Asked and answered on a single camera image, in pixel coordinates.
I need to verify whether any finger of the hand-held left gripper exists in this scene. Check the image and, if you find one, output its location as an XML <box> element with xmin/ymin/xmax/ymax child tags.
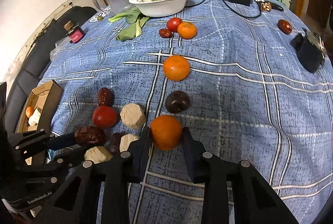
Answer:
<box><xmin>8</xmin><ymin>129</ymin><xmax>78</xmax><ymax>155</ymax></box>
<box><xmin>18</xmin><ymin>145</ymin><xmax>91</xmax><ymax>175</ymax></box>

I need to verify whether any red tomato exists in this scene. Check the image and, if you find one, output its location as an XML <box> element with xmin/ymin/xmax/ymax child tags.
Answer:
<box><xmin>166</xmin><ymin>17</ymin><xmax>183</xmax><ymax>31</ymax></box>
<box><xmin>92</xmin><ymin>105</ymin><xmax>118</xmax><ymax>128</ymax></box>

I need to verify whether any white bowl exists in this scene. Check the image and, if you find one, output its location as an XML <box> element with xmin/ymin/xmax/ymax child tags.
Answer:
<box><xmin>129</xmin><ymin>0</ymin><xmax>193</xmax><ymax>17</ymax></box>

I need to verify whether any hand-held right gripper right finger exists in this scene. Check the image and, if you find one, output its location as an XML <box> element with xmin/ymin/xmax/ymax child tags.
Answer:
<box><xmin>181</xmin><ymin>126</ymin><xmax>299</xmax><ymax>224</ymax></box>

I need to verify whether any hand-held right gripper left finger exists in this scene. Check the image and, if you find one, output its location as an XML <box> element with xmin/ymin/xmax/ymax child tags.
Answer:
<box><xmin>34</xmin><ymin>126</ymin><xmax>153</xmax><ymax>224</ymax></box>

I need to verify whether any green bok choy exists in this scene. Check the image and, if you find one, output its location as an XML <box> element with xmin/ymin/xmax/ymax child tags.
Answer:
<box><xmin>108</xmin><ymin>8</ymin><xmax>151</xmax><ymax>42</ymax></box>

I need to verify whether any black leather sofa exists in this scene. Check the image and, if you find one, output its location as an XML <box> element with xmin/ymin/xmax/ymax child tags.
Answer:
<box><xmin>0</xmin><ymin>6</ymin><xmax>98</xmax><ymax>136</ymax></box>

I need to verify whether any large wrinkled red date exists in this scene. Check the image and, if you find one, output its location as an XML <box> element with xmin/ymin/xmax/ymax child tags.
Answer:
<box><xmin>75</xmin><ymin>126</ymin><xmax>106</xmax><ymax>146</ymax></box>

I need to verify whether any clear plastic bag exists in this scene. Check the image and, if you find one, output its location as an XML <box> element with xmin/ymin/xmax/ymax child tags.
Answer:
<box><xmin>49</xmin><ymin>39</ymin><xmax>68</xmax><ymax>61</ymax></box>

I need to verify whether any dark brown date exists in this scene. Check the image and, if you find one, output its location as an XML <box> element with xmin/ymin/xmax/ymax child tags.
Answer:
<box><xmin>108</xmin><ymin>132</ymin><xmax>125</xmax><ymax>155</ymax></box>

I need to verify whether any dark jar with red label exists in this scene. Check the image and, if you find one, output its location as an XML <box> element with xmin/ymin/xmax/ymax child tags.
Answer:
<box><xmin>64</xmin><ymin>21</ymin><xmax>86</xmax><ymax>44</ymax></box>

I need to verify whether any shallow cardboard box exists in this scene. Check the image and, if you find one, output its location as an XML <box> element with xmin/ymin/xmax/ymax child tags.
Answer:
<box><xmin>15</xmin><ymin>80</ymin><xmax>63</xmax><ymax>136</ymax></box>

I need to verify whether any blue plaid tablecloth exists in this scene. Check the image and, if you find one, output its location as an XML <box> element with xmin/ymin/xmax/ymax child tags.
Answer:
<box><xmin>38</xmin><ymin>0</ymin><xmax>333</xmax><ymax>224</ymax></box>

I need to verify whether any beige round cake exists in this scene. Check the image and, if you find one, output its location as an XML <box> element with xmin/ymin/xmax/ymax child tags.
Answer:
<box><xmin>120</xmin><ymin>103</ymin><xmax>146</xmax><ymax>130</ymax></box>
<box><xmin>84</xmin><ymin>146</ymin><xmax>113</xmax><ymax>164</ymax></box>
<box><xmin>120</xmin><ymin>134</ymin><xmax>141</xmax><ymax>153</ymax></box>

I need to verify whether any dark purple plum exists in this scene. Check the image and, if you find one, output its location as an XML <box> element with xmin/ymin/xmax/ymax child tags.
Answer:
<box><xmin>165</xmin><ymin>90</ymin><xmax>191</xmax><ymax>113</ymax></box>

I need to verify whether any black pouch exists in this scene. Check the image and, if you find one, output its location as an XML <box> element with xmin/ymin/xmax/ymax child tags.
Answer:
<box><xmin>290</xmin><ymin>28</ymin><xmax>328</xmax><ymax>73</ymax></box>

